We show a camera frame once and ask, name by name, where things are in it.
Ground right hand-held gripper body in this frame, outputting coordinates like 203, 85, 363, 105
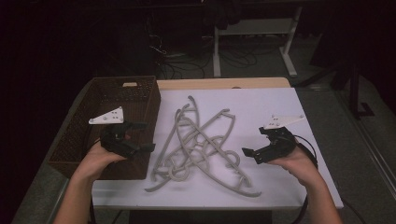
253, 114, 305, 165

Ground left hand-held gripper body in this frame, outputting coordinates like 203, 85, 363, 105
88, 106, 148, 159

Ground grey hanger hook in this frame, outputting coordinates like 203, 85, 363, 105
149, 106, 191, 184

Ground brown woven basket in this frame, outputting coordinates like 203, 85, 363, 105
47, 76, 162, 181

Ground person's left hand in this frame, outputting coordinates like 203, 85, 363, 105
74, 141, 128, 182

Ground person's right hand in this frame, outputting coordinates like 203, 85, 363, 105
266, 146, 324, 189

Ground white table sheet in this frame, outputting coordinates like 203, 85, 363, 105
91, 87, 345, 210

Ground dark metal stand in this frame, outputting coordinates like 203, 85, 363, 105
295, 31, 376, 120

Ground black floor cables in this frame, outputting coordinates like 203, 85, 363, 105
146, 18, 272, 80

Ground white metal desk frame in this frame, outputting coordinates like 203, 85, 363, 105
212, 5, 304, 78

